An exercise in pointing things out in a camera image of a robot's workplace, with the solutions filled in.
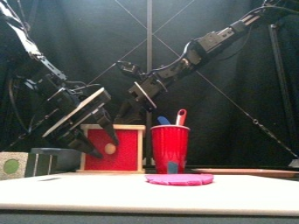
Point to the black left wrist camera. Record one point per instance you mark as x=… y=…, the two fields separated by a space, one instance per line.
x=42 y=83

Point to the black side frame post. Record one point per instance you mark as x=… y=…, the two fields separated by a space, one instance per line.
x=280 y=87

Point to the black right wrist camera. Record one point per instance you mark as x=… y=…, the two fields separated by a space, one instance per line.
x=128 y=68

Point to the metal frame clamp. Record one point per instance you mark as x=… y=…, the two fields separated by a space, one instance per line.
x=293 y=163

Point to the wooden drawer box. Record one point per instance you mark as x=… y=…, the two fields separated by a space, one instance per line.
x=112 y=126

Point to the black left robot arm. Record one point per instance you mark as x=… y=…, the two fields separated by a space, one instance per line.
x=22 y=46

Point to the white cutting board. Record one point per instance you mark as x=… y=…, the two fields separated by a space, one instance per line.
x=116 y=195

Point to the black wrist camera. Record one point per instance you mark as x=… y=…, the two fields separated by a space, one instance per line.
x=42 y=83
x=128 y=68

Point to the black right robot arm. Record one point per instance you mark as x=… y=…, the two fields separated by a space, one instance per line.
x=217 y=38

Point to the red plastic cup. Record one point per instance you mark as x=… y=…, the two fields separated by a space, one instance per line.
x=169 y=145

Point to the vertical black frame pole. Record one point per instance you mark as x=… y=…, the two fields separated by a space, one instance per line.
x=148 y=29

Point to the flat pink dough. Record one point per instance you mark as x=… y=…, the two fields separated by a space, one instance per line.
x=178 y=179

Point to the red drawer with wooden knob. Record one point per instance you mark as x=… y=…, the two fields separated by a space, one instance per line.
x=124 y=157

